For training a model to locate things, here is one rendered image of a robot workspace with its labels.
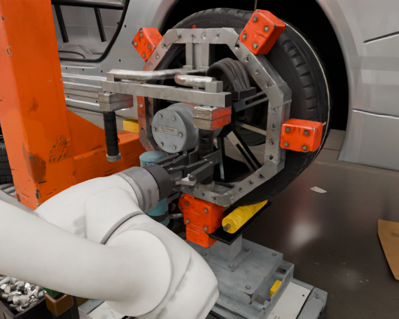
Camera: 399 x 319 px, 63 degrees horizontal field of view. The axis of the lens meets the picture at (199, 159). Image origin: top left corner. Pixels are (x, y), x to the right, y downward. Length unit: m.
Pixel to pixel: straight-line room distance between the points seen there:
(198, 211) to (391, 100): 0.66
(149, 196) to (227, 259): 0.86
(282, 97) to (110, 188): 0.52
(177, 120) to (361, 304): 1.20
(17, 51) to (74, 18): 2.57
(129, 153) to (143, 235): 1.03
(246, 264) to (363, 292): 0.61
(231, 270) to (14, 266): 1.11
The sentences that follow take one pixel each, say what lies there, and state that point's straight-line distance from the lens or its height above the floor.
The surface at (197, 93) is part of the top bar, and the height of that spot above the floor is 0.97.
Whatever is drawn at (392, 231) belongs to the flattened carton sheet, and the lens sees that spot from 2.28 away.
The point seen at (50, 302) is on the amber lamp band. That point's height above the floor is 0.60.
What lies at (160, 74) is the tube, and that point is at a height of 1.00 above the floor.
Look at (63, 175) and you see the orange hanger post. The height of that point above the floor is 0.64.
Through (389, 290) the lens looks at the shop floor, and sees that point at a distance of 1.84.
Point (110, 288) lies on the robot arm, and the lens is 0.36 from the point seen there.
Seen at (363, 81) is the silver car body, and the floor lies 0.98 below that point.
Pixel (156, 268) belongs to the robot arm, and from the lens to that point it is 0.40.
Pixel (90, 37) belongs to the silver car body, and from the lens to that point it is 3.76.
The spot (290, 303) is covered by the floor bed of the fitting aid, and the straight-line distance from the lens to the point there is 1.49.
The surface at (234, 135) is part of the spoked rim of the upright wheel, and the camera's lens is 1.08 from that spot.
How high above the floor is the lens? 1.10
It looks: 21 degrees down
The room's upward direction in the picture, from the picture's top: straight up
